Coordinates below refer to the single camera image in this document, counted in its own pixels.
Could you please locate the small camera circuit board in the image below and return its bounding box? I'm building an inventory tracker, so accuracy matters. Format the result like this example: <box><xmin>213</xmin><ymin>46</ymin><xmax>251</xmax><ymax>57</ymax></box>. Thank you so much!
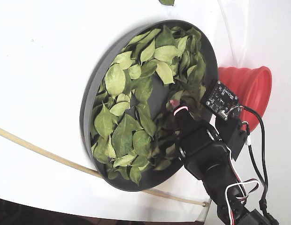
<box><xmin>199</xmin><ymin>78</ymin><xmax>240</xmax><ymax>121</ymax></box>

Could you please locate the dark grey round bowl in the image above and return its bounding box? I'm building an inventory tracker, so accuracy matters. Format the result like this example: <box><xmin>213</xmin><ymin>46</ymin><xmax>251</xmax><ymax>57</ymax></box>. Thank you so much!
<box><xmin>79</xmin><ymin>19</ymin><xmax>218</xmax><ymax>193</ymax></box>

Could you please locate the long wooden stick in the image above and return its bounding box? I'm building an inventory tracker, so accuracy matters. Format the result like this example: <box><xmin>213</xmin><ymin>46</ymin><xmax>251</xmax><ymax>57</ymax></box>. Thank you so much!
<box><xmin>0</xmin><ymin>125</ymin><xmax>211</xmax><ymax>208</ymax></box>

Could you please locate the black camera cable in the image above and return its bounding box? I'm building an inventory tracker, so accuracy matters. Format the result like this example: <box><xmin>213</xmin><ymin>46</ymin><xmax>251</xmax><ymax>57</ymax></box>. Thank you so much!
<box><xmin>239</xmin><ymin>105</ymin><xmax>281</xmax><ymax>225</ymax></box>

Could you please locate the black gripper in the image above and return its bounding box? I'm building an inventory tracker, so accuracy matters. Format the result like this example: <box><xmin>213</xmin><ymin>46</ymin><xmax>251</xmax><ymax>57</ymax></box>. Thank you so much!
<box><xmin>169</xmin><ymin>99</ymin><xmax>251</xmax><ymax>165</ymax></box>

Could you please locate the pile of green leaves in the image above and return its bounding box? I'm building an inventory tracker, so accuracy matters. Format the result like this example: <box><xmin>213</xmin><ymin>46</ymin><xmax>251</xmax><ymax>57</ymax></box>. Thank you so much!
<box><xmin>90</xmin><ymin>25</ymin><xmax>207</xmax><ymax>186</ymax></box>

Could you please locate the red white black servo wire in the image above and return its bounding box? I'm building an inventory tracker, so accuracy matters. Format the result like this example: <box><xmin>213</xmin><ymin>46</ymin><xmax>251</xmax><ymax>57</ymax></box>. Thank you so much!
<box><xmin>224</xmin><ymin>178</ymin><xmax>260</xmax><ymax>225</ymax></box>

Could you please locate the red collapsible cup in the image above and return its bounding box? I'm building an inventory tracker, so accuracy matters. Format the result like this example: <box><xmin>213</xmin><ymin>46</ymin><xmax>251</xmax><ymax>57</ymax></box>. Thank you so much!
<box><xmin>215</xmin><ymin>66</ymin><xmax>273</xmax><ymax>132</ymax></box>

